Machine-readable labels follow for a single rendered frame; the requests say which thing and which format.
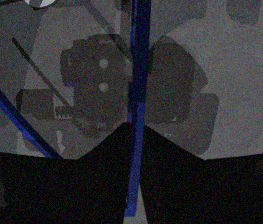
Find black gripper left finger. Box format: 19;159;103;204
0;123;132;224

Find navy glasses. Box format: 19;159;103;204
0;0;151;217

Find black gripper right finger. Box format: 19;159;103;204
139;124;263;224

